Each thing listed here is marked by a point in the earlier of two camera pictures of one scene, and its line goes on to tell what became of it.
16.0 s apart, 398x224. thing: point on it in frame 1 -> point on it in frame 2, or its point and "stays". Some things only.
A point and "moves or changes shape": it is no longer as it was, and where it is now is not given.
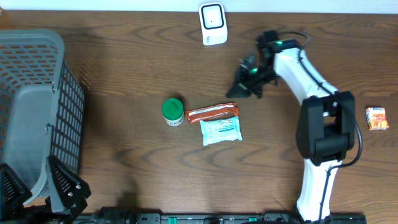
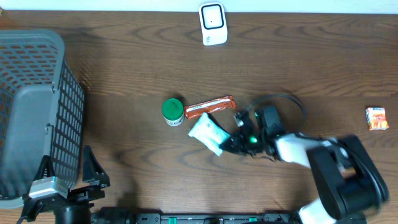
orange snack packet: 376,118 stays
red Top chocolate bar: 217,111 moves or changes shape
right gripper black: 240,88 -> 237,140
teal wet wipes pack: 221,130 moves or changes shape
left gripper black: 48,214 -> 84,198
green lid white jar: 173,110 stays
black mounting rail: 122,215 stays
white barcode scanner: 213,23 stays
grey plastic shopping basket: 41,107 stays
